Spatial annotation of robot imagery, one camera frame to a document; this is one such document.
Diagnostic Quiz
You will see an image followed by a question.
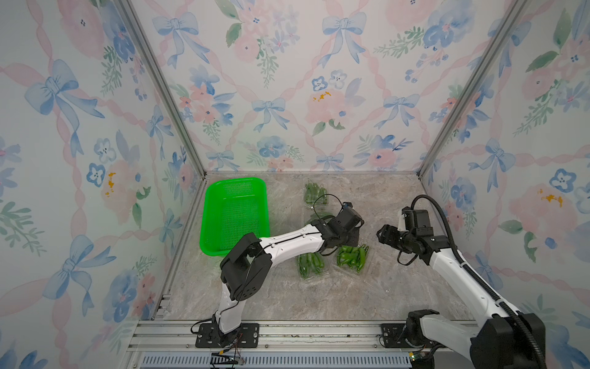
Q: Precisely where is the clear pepper container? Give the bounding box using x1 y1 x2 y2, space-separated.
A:
297 253 328 280
336 244 370 275
307 211 335 224
304 181 329 206

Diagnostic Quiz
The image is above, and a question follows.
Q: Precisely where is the green plastic basket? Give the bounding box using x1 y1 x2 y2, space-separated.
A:
200 178 270 257

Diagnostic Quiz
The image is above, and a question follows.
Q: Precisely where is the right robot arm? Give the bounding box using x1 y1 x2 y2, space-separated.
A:
376 224 546 368

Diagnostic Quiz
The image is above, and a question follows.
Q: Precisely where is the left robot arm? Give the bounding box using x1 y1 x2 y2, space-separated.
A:
213 214 364 335

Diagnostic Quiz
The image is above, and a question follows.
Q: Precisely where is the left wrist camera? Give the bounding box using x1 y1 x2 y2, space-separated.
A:
336 202 364 231

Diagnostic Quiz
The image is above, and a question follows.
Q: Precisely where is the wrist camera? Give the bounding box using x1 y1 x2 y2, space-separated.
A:
401 207 432 232
336 202 364 231

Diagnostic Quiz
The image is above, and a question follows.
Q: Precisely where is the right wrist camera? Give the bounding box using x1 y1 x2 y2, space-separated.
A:
401 207 432 232

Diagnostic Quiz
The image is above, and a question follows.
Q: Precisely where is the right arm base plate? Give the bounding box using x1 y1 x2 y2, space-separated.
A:
379 323 413 349

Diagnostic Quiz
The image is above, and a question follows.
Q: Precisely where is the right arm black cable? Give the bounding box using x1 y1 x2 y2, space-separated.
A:
409 194 547 369

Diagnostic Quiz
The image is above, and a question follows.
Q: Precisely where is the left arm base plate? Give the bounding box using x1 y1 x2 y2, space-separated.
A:
195 322 260 348

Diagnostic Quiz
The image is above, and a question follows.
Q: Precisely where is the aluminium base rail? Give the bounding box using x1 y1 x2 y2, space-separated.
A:
120 321 476 368

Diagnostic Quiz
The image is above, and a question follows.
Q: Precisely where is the aluminium corner post right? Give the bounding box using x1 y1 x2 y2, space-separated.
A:
417 0 531 180

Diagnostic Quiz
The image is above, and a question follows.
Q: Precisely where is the aluminium corner post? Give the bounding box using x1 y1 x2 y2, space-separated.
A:
114 0 207 181
417 0 531 180

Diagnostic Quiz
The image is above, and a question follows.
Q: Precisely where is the aluminium corner post left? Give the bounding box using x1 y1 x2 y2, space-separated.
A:
114 0 207 181

